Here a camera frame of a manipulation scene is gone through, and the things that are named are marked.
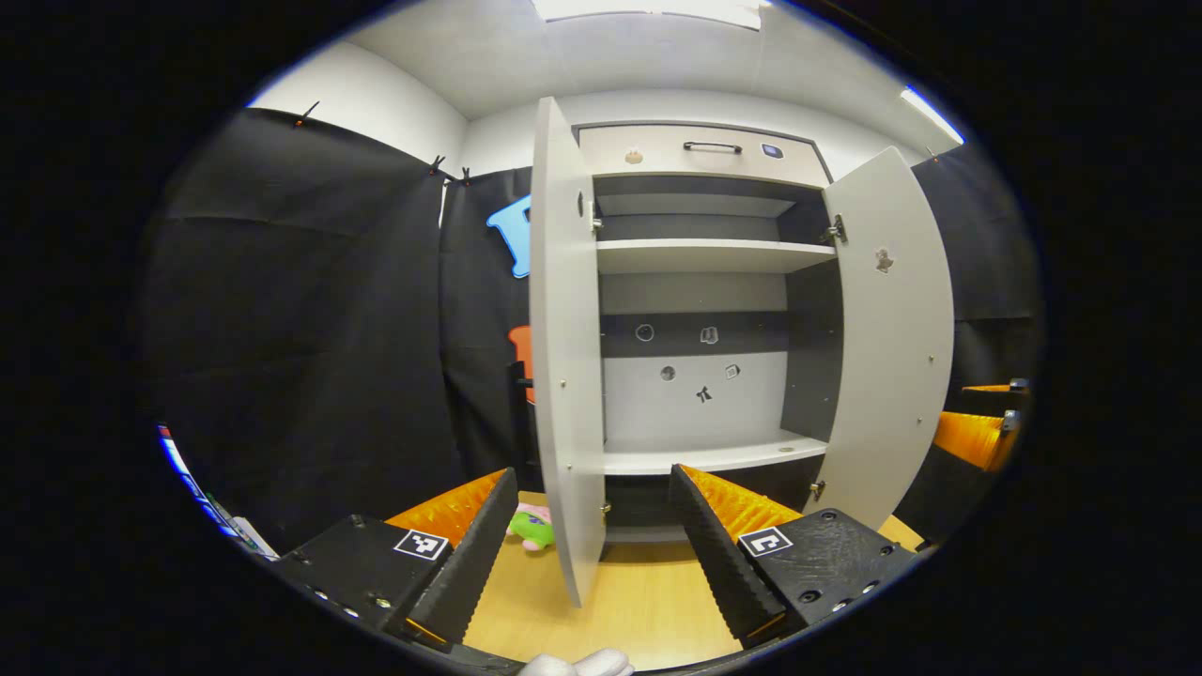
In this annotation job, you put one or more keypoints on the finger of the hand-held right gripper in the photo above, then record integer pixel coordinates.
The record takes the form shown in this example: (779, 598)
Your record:
(972, 439)
(997, 401)

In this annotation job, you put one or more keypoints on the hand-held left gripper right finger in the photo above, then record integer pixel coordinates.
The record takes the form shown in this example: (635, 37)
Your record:
(723, 563)

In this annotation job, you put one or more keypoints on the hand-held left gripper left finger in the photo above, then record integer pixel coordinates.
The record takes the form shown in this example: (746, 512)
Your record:
(474, 563)

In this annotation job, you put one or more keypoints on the cube sticker grey cabinet door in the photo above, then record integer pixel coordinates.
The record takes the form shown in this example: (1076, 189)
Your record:
(892, 357)

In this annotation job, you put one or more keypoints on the checkered sticker grey cabinet door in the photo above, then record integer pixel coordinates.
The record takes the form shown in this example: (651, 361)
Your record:
(563, 329)

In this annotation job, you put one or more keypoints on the grey double-door shoe cabinet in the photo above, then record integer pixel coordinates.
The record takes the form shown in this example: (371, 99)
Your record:
(695, 282)

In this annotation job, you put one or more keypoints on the green pink plush toy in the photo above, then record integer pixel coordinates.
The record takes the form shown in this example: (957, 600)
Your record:
(533, 528)

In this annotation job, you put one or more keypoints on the long ceiling light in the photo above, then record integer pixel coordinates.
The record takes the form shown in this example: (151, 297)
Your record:
(648, 9)

